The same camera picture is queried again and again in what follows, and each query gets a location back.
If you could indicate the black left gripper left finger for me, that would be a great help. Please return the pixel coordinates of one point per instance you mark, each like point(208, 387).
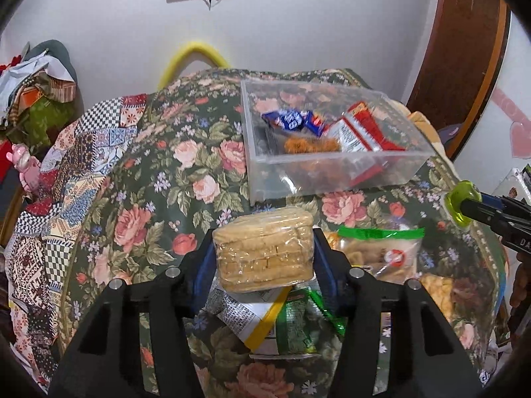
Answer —
point(103, 358)

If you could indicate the clear plastic storage box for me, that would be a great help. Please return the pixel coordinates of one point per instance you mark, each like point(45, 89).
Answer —
point(273, 174)

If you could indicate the green jelly cup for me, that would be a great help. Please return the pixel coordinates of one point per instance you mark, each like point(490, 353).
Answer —
point(455, 198)

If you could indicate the patchwork quilt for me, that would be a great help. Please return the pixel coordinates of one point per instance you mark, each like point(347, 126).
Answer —
point(39, 251)

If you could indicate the white yellow snack packet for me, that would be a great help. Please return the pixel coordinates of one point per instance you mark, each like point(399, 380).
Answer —
point(250, 316)

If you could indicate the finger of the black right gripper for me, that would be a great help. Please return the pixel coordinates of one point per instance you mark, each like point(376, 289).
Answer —
point(506, 217)

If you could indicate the green top peanut bag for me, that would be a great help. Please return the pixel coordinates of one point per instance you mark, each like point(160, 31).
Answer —
point(387, 254)

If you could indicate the cracker stack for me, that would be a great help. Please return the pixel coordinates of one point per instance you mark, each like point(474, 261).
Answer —
point(267, 250)

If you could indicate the floral green bed cover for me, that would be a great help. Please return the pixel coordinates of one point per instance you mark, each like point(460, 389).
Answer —
point(185, 175)

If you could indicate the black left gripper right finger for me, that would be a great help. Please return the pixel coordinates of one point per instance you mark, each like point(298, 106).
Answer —
point(427, 358)

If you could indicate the red white snack packet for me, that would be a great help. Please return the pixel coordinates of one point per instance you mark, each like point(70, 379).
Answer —
point(357, 131)

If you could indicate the green snack packet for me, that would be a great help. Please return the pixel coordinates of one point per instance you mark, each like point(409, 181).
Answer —
point(301, 323)

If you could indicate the clear bag orange snack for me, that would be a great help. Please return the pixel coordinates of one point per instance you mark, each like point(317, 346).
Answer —
point(296, 145)

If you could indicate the pink plush toy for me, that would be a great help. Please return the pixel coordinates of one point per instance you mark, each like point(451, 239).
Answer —
point(27, 165)

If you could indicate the yellow foam tube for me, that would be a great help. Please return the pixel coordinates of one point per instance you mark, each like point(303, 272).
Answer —
point(192, 51)

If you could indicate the brown wooden door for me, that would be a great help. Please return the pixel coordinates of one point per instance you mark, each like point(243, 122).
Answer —
point(463, 57)

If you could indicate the pile of clothes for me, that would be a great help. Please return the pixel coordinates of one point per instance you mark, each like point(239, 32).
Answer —
point(38, 95)

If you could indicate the blue candy packet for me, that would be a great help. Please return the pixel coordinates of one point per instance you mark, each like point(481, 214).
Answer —
point(294, 120)

